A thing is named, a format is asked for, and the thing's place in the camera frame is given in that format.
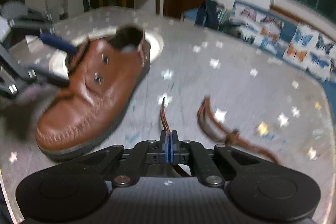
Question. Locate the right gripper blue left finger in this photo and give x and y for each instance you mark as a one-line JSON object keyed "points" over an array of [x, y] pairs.
{"points": [[149, 158]]}

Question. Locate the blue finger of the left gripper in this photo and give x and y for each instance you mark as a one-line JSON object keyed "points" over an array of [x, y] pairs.
{"points": [[42, 76], [58, 43]]}

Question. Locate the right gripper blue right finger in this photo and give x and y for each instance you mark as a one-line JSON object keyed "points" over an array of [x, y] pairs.
{"points": [[191, 159]]}

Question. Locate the brown shoelace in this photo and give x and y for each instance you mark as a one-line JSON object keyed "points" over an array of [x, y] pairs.
{"points": [[229, 137]]}

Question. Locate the brown leather shoe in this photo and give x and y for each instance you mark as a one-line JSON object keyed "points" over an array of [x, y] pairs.
{"points": [[82, 115]]}

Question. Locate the dark blue bag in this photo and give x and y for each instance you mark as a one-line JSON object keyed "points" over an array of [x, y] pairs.
{"points": [[210, 14]]}

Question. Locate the butterfly pillow left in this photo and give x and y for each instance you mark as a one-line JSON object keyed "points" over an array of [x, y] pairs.
{"points": [[257, 28]]}

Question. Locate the butterfly pillow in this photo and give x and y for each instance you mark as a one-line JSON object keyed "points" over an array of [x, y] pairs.
{"points": [[313, 52], [257, 28]]}

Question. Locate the blue sofa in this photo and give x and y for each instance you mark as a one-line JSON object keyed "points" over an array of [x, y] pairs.
{"points": [[287, 33]]}

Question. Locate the butterfly pillow right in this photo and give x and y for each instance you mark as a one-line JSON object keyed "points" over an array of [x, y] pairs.
{"points": [[313, 52]]}

